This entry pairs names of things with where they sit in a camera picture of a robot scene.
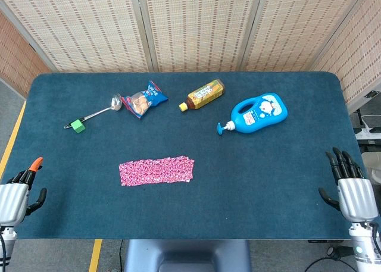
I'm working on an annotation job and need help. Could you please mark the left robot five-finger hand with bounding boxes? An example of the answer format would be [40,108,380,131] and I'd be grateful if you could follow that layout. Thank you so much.
[0,157,48,227]

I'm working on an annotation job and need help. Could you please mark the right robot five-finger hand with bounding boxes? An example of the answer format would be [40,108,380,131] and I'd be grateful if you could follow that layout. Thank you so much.
[318,147,379,224]

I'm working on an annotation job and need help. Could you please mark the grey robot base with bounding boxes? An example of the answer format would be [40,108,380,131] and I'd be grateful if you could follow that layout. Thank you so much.
[123,239,252,272]

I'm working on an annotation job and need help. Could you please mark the pink patterned packet row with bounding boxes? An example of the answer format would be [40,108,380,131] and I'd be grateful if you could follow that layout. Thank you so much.
[118,155,195,187]

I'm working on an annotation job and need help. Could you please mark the green cube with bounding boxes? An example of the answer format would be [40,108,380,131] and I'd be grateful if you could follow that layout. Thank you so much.
[70,119,86,134]

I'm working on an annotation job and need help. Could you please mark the steel ladle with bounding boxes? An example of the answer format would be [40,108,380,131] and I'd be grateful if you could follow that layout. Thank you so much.
[63,93,123,130]

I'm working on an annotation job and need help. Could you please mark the blue pump bottle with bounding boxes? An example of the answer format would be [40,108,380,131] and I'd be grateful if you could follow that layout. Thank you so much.
[217,93,289,136]

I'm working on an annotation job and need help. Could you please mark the orange woven screen panel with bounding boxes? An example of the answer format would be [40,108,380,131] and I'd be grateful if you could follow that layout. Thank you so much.
[0,10,52,98]

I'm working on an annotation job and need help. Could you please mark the beige woven screen panel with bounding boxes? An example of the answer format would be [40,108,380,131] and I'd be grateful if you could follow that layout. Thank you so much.
[240,0,370,73]
[311,0,381,114]
[143,0,264,73]
[0,0,150,74]

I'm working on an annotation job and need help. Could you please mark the blue snack bag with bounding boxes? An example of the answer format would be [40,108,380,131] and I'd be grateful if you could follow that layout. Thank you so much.
[120,80,169,120]

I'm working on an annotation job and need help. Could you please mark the dark blue table mat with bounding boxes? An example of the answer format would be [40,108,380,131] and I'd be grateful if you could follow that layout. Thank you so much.
[0,71,367,241]

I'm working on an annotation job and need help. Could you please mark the tea bottle with yellow cap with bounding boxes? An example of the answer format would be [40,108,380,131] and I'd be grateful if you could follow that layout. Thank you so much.
[179,78,226,112]

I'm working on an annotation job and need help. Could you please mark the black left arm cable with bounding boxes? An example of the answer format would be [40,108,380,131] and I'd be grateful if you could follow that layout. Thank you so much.
[0,232,7,267]

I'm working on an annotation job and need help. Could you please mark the black knob handle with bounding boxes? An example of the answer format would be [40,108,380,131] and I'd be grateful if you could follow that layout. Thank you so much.
[326,245,357,261]

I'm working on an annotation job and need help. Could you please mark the black floor cable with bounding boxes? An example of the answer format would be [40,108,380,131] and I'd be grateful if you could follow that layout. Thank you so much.
[303,258,358,272]

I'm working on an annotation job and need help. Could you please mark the white cable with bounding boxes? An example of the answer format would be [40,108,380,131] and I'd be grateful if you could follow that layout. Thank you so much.
[358,113,381,129]

